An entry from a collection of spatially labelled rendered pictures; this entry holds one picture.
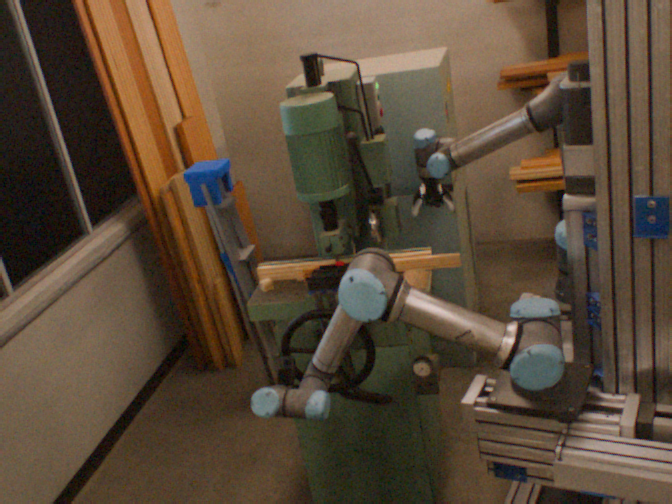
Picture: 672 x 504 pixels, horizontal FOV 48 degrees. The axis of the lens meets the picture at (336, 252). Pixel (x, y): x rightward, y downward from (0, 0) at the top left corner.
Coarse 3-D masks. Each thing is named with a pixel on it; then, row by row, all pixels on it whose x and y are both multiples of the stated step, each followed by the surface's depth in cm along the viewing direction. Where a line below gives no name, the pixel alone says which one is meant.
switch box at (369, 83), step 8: (368, 80) 255; (376, 80) 259; (360, 88) 253; (368, 88) 253; (376, 88) 257; (360, 96) 254; (368, 96) 254; (376, 96) 256; (360, 104) 256; (368, 104) 255; (376, 104) 255; (376, 112) 256; (376, 120) 257; (368, 128) 259
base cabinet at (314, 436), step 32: (352, 352) 245; (384, 352) 243; (416, 352) 258; (384, 384) 248; (352, 416) 255; (384, 416) 253; (416, 416) 251; (320, 448) 263; (352, 448) 261; (384, 448) 259; (416, 448) 257; (320, 480) 269; (352, 480) 267; (384, 480) 264; (416, 480) 262
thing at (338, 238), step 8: (344, 224) 251; (328, 232) 245; (336, 232) 243; (344, 232) 250; (320, 240) 243; (328, 240) 243; (336, 240) 242; (344, 240) 248; (336, 248) 244; (344, 248) 246
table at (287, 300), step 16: (400, 272) 247; (432, 272) 246; (288, 288) 251; (304, 288) 249; (432, 288) 239; (256, 304) 244; (272, 304) 243; (288, 304) 242; (304, 304) 241; (256, 320) 246
